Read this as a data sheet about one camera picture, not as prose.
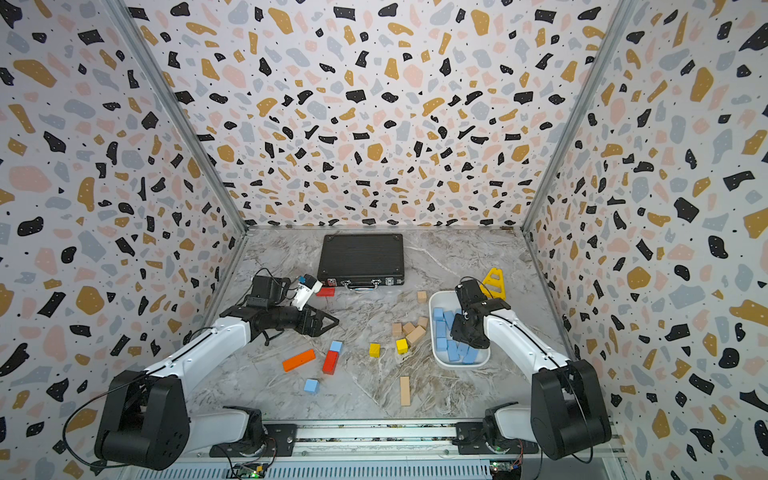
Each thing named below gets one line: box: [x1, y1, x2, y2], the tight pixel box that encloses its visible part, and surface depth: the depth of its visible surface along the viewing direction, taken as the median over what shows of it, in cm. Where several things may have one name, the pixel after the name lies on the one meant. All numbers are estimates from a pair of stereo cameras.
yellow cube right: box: [395, 338, 409, 355], surface depth 90 cm
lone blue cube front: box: [304, 379, 320, 394], surface depth 82 cm
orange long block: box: [282, 349, 317, 373], surface depth 89 cm
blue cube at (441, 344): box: [436, 337, 447, 352], surface depth 89 cm
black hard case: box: [317, 234, 405, 291], surface depth 108 cm
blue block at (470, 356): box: [462, 346, 478, 364], surface depth 89 cm
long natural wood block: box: [400, 376, 411, 406], surface depth 83 cm
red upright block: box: [322, 350, 339, 375], surface depth 87 cm
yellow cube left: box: [369, 343, 381, 358], surface depth 89 cm
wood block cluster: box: [392, 316, 428, 346], surface depth 94 cm
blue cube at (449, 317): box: [443, 310, 455, 331], surface depth 97 cm
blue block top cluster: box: [447, 340, 459, 361], surface depth 89 cm
